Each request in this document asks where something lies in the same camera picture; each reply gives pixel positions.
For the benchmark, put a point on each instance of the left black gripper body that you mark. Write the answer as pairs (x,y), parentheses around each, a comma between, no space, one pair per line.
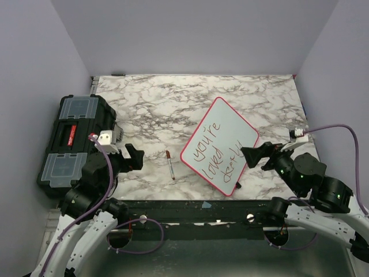
(120,164)

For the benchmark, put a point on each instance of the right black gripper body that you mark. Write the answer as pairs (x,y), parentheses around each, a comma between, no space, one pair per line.
(279,161)

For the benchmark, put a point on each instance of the pink framed whiteboard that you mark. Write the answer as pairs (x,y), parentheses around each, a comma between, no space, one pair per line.
(214,149)

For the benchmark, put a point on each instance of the white marker pen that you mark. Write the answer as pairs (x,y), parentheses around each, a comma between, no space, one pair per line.
(171,168)

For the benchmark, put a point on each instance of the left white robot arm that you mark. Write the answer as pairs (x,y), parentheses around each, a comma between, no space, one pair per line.
(87,214)

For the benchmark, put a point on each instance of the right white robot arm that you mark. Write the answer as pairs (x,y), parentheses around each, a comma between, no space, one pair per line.
(340,217)

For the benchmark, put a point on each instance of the black plastic toolbox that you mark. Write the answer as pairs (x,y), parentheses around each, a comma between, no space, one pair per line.
(69,146)

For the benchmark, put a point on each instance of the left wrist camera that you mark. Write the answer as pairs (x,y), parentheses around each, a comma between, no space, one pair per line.
(105,141)

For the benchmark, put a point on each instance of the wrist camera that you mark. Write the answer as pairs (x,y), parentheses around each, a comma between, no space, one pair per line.
(105,141)
(298,138)

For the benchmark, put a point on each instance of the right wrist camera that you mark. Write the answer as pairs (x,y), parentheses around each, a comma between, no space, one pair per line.
(298,138)

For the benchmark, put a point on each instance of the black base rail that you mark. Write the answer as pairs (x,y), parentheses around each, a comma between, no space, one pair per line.
(194,220)

